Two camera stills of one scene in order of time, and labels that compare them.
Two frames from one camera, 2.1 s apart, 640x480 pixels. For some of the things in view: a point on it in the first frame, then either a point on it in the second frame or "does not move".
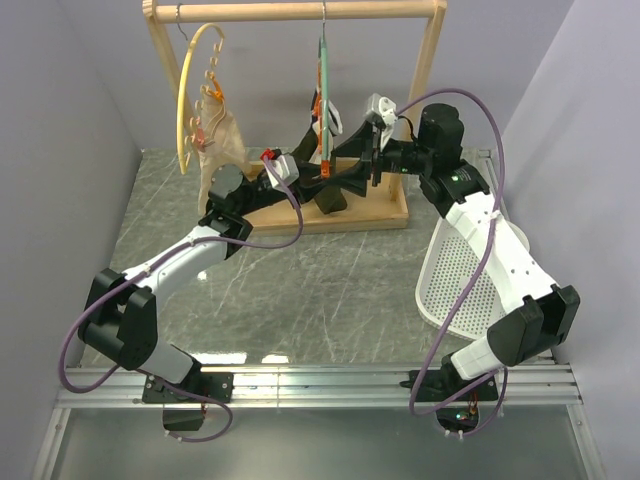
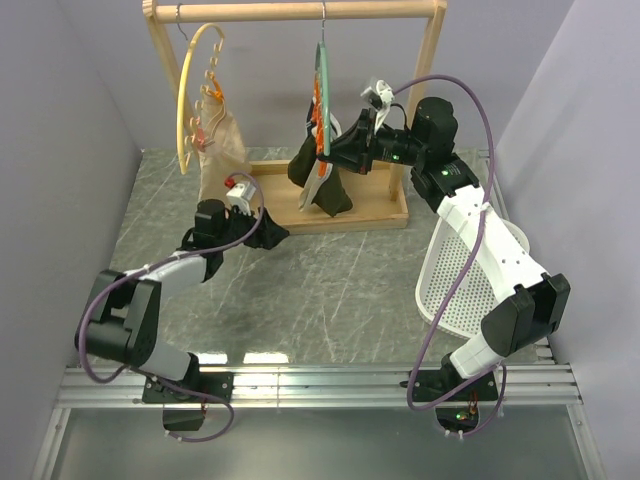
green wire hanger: [325, 90] does not move
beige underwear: [219, 141] does not move
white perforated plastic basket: [446, 267] does not move
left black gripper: [307, 185] -> [268, 233]
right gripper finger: [353, 179] -> [352, 156]
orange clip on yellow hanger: [218, 93] does not move
